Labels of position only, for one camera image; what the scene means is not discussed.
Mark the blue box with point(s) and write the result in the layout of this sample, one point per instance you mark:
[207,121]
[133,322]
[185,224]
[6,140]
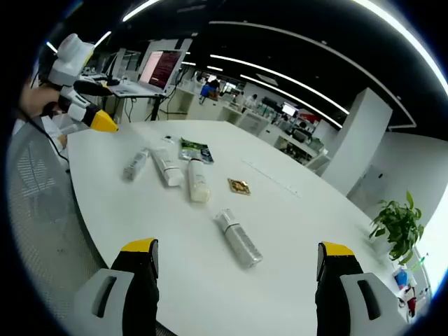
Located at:
[402,278]

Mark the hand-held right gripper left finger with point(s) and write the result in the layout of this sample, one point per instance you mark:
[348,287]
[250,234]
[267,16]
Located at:
[140,297]

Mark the white pillar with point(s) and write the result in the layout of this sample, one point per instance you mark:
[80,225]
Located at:
[360,140]

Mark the background computer monitor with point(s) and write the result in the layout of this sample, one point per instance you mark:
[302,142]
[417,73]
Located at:
[290,109]

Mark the green skincare sachet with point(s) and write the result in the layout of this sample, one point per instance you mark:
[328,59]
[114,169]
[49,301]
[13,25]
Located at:
[194,150]

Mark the grey mesh chair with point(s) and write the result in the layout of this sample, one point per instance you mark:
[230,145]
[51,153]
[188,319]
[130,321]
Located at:
[42,196]

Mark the gold skincare sachet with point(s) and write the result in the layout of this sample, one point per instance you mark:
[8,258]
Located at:
[239,186]

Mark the person's left hand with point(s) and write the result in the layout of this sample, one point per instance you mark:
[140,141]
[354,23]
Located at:
[40,101]

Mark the potted green plant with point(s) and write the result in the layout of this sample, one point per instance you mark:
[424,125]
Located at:
[399,224]

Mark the white skincare bottle red collar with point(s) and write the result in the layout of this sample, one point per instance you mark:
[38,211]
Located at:
[197,182]

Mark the clear skincare sachet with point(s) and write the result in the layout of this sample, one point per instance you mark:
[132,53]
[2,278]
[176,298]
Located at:
[168,139]

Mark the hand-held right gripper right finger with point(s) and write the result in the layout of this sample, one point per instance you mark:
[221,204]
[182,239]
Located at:
[332,297]

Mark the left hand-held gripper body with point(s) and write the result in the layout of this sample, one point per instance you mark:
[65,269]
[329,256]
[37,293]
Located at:
[70,59]

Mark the curved ceiling light strip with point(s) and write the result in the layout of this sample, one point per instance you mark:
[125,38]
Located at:
[413,39]

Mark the open laptop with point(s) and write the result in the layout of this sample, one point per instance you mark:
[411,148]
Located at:
[161,70]

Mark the white skincare tube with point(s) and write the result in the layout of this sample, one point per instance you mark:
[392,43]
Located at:
[164,164]

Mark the white bottle yellow band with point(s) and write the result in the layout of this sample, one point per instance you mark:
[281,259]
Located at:
[239,241]

